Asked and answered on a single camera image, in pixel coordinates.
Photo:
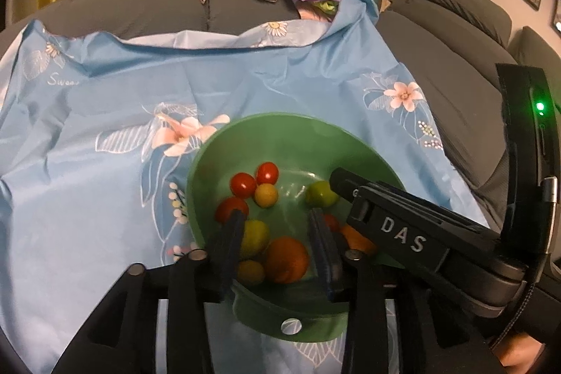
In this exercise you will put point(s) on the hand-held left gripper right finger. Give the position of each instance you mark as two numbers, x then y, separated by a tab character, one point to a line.
322	251

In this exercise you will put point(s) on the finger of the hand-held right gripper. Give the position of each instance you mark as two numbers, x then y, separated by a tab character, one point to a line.
350	184

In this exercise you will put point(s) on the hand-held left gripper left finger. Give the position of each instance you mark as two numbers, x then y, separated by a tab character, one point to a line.
232	242

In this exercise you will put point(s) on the yellow-green round fruit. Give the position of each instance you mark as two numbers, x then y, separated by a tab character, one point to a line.
255	234

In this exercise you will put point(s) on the green round fruit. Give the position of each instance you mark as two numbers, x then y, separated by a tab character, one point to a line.
321	193

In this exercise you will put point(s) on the yellow cherry tomato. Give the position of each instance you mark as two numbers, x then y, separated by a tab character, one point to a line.
250	271
266	195

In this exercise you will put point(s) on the orange mandarin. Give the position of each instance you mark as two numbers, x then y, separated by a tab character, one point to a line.
357	241
287	260

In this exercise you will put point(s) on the small oval red tomato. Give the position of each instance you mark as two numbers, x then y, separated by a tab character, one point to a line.
267	172

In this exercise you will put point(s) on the green bowl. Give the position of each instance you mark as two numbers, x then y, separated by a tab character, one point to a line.
285	137

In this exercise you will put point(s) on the person's right forearm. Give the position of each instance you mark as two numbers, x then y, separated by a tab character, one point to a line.
521	353

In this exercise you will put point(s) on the grey sofa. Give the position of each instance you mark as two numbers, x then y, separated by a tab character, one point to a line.
438	49

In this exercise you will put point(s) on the light blue floral sheet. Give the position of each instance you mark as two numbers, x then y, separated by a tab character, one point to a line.
87	137

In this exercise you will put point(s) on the green cloth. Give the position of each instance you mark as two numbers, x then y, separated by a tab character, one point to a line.
326	6

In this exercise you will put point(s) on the striped cloth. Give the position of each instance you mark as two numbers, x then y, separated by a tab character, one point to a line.
379	1

